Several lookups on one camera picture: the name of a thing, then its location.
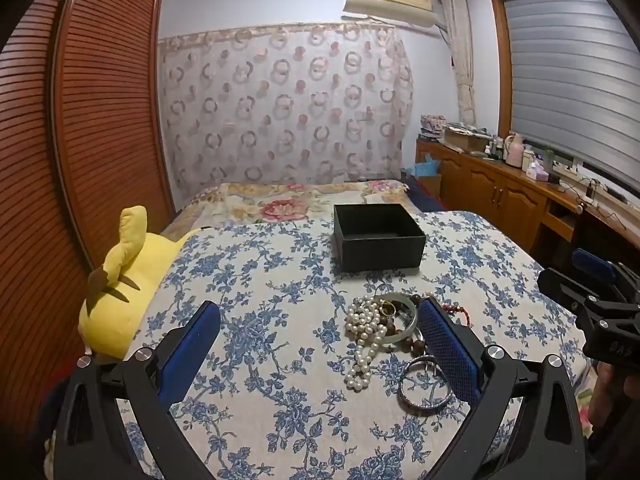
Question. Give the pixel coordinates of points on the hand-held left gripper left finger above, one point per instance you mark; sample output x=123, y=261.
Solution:
x=192, y=345

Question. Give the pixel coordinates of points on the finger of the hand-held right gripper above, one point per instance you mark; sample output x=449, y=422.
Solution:
x=565, y=291
x=595, y=263

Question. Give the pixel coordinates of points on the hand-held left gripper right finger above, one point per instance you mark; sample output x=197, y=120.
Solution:
x=445, y=345

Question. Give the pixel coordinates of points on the pale green jade bangle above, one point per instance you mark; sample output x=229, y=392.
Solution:
x=411, y=322

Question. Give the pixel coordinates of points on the silver bangle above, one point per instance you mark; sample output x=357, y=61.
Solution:
x=424, y=411

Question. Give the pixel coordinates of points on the black jewelry box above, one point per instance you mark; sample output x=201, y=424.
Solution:
x=380, y=252

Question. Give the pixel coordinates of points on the person's right hand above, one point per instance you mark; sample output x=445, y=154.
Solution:
x=612, y=392

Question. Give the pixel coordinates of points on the yellow plush toy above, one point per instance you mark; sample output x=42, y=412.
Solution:
x=130, y=285

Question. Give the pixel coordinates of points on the blue floral bedsheet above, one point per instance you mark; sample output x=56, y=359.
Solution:
x=280, y=310

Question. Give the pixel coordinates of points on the white power strip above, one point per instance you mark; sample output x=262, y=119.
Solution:
x=567, y=169

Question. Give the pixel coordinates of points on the pink tissue pack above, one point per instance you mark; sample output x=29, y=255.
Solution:
x=539, y=170

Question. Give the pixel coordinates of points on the wooden cabinet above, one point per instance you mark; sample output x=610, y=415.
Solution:
x=510, y=195

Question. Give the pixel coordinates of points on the pink thermos jug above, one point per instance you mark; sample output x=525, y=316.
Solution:
x=515, y=152

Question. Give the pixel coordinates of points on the dark blue cloth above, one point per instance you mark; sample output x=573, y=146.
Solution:
x=425, y=202

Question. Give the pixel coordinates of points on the small brown cardboard box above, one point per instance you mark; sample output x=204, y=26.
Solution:
x=431, y=186

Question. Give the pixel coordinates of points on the pink floral blanket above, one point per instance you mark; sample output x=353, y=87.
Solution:
x=280, y=207

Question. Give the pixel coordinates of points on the flat cardboard box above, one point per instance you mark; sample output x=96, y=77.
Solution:
x=467, y=141

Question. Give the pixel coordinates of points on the blue paper bag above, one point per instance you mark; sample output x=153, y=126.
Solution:
x=427, y=166

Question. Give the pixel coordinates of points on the grey window blind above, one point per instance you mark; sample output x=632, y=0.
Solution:
x=575, y=70

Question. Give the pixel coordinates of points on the stack of patterned fabric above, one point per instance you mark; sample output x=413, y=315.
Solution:
x=432, y=127

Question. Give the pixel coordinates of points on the circle patterned curtain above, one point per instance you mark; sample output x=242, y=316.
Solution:
x=280, y=110

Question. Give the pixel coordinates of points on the tied cream curtain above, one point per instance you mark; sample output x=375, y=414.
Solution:
x=462, y=50

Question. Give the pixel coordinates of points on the wooden window frame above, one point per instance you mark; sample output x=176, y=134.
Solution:
x=500, y=60

